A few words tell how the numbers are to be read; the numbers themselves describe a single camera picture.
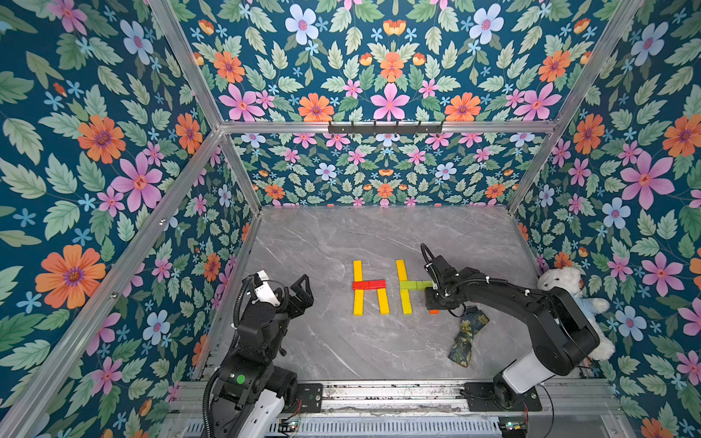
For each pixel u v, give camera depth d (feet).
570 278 2.84
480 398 2.31
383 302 2.98
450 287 2.14
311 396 2.43
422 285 3.13
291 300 1.99
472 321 2.76
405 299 3.00
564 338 1.47
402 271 3.26
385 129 3.06
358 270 3.27
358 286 3.14
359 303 2.98
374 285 3.15
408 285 3.14
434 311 2.92
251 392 1.54
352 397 2.47
